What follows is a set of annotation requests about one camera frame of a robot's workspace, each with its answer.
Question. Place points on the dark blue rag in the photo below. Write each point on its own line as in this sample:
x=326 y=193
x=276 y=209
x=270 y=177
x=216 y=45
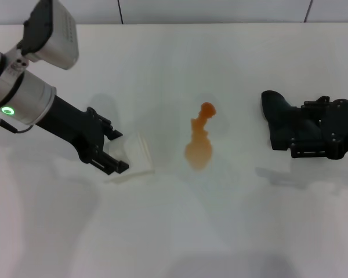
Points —
x=281 y=121

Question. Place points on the translucent white plastic cup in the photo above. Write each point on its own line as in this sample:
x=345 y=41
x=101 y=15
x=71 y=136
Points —
x=139 y=156

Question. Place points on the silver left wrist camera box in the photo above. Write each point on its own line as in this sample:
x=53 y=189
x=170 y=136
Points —
x=58 y=37

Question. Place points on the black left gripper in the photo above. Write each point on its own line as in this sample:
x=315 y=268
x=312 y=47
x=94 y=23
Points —
x=72 y=127

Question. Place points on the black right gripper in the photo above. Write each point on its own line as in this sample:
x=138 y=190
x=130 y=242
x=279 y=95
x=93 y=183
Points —
x=340 y=127

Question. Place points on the brown water stain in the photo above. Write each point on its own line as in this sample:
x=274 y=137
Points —
x=198 y=147

